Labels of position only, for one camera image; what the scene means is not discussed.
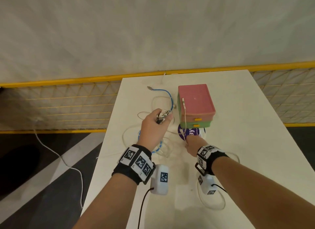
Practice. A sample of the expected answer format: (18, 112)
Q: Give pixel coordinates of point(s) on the person's left hand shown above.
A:
(150, 132)

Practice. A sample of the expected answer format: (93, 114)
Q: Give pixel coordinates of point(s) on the person's right hand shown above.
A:
(193, 145)

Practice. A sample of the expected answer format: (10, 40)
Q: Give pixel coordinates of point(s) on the person's left thumb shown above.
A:
(169, 121)

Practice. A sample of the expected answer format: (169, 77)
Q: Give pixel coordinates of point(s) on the person's right fingers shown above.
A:
(189, 140)

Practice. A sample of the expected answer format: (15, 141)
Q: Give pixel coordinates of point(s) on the person's left forearm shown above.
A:
(108, 204)

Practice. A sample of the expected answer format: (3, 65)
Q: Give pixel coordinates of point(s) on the person's right forearm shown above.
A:
(258, 194)

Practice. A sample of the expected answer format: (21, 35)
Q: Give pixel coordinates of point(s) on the purple round sticker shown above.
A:
(194, 132)

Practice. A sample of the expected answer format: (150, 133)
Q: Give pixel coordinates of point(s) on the green plastic box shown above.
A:
(204, 124)

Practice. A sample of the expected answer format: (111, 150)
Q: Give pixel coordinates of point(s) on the black right wristband with markers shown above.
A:
(209, 156)

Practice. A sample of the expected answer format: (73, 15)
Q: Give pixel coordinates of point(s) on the black wristband with markers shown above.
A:
(209, 156)
(134, 162)

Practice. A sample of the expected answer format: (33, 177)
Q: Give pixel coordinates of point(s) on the pink plastic box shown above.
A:
(196, 100)

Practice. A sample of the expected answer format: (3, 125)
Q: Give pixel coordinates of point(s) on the black left wristband with markers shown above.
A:
(134, 162)

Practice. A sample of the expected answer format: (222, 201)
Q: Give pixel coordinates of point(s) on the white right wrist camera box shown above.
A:
(206, 185)

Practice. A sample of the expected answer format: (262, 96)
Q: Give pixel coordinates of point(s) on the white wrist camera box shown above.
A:
(206, 185)
(160, 180)

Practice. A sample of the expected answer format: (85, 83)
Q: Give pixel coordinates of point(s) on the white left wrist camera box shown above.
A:
(160, 180)

